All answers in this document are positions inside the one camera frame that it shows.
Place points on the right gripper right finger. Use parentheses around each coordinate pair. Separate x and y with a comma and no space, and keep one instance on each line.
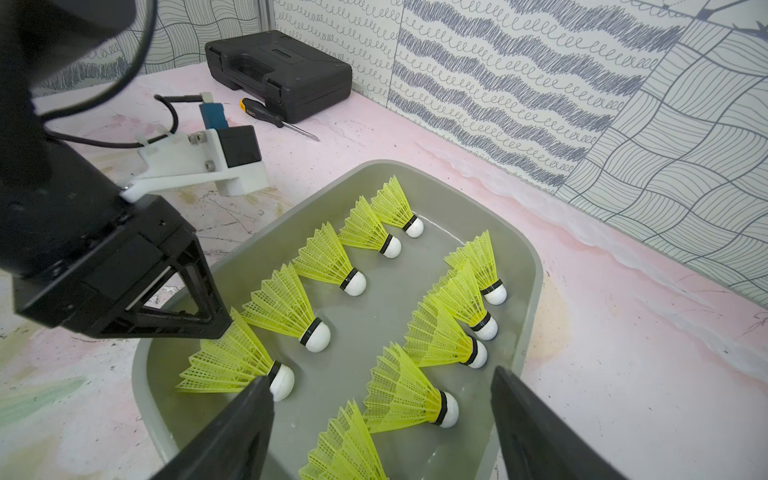
(535,443)

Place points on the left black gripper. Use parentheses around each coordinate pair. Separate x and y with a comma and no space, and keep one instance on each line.
(84,259)

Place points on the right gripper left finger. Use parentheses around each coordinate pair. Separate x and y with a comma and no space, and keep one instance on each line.
(232,446)

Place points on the yellow shuttlecock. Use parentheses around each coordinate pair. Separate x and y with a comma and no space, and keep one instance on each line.
(324,259)
(479,254)
(434,338)
(362,229)
(345,450)
(232,362)
(460,295)
(281,305)
(400,396)
(391,206)

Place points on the grey plastic storage box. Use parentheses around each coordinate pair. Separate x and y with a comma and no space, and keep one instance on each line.
(361,327)

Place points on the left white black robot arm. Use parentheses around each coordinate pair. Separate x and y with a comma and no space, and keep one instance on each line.
(40,38)

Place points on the black yellow screwdriver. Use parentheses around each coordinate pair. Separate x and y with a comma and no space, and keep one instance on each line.
(258,111)

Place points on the black plastic tool case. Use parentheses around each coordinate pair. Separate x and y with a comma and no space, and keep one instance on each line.
(294,79)

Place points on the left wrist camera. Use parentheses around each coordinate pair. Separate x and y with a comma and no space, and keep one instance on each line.
(228,156)

